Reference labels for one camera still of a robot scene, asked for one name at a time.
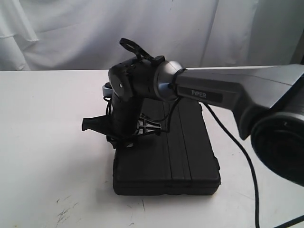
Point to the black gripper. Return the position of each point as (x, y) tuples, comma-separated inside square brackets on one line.
[(126, 121)]

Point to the black plastic tool case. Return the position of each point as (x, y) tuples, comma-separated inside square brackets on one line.
[(175, 163)]

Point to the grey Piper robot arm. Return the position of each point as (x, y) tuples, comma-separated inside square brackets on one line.
[(267, 103)]

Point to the white backdrop curtain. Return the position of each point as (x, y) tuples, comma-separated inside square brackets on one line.
[(85, 34)]

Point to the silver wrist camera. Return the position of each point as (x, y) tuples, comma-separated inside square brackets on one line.
[(107, 90)]

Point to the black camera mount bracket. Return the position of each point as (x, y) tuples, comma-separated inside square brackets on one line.
[(140, 53)]

